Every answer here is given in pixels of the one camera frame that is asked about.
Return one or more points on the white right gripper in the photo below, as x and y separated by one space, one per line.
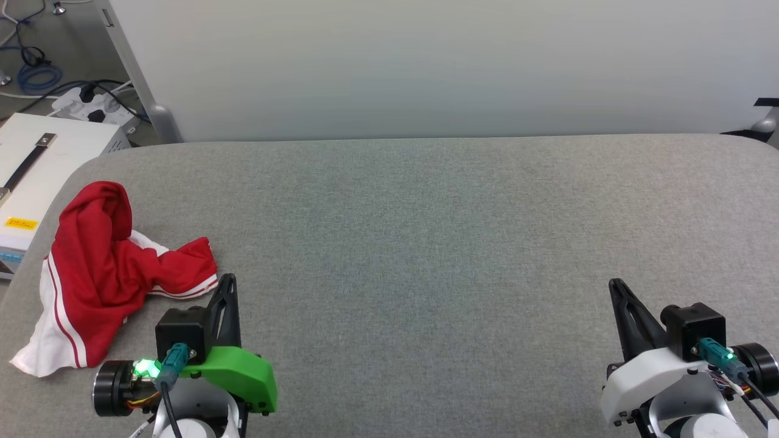
651 377

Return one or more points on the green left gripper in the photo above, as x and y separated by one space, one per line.
243 371

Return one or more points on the red and white shirt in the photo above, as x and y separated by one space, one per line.
97 274

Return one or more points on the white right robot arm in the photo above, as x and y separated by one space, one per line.
700 420

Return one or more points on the grey partition foot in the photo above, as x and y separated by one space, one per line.
163 125
764 125

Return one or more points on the yellow warning label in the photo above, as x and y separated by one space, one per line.
21 223

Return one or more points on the white equipment box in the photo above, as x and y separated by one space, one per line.
67 140

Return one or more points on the white power strip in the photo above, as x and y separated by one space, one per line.
73 103

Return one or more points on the white partition panel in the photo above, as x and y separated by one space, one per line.
426 61

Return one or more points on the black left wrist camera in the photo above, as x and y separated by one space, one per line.
179 331

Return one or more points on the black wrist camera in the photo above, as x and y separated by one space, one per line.
179 331
694 325

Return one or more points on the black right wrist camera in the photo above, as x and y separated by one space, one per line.
694 325

